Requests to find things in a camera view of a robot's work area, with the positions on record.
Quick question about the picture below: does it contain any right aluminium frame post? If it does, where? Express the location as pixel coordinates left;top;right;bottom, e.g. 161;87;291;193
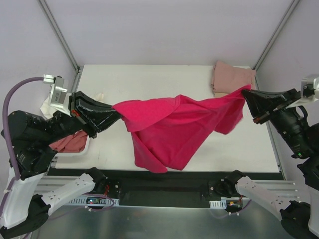
252;0;301;71

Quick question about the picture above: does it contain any magenta t shirt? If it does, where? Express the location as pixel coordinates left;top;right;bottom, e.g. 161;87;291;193
112;85;251;173

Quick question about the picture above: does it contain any slotted cable duct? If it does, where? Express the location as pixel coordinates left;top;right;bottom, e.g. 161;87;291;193
209;200;227;210
66;195;120;207

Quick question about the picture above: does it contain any white plastic laundry basket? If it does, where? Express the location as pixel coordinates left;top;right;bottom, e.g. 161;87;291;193
53;136;91;157

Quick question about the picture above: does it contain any aluminium front rail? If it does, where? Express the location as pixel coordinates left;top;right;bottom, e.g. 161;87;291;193
35;174;300;200

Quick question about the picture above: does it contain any dusty red t shirt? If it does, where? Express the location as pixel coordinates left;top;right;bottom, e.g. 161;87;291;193
49;131;88;153

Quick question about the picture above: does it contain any right slotted cable duct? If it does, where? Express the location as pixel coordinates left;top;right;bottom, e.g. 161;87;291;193
209;200;227;210

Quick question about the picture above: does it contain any left slotted cable duct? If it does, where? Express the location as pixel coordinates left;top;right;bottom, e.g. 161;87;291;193
66;195;120;207

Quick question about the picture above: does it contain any cream white t shirt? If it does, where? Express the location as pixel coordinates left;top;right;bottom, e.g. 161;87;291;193
40;93;104;120

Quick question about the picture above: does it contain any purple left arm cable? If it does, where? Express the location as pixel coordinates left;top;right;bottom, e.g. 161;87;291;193
0;76;115;222

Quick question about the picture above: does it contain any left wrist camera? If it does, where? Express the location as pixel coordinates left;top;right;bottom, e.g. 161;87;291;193
43;75;68;113

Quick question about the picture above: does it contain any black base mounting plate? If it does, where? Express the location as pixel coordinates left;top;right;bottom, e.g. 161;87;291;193
47;168;252;207

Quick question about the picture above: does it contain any folded pink t shirt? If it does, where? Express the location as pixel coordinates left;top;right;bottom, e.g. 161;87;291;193
211;61;256;93

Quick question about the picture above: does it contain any folded tan t shirt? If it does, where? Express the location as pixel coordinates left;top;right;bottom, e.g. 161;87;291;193
213;92;229;98

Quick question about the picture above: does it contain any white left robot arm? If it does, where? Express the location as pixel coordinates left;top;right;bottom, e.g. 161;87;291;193
0;91;121;239

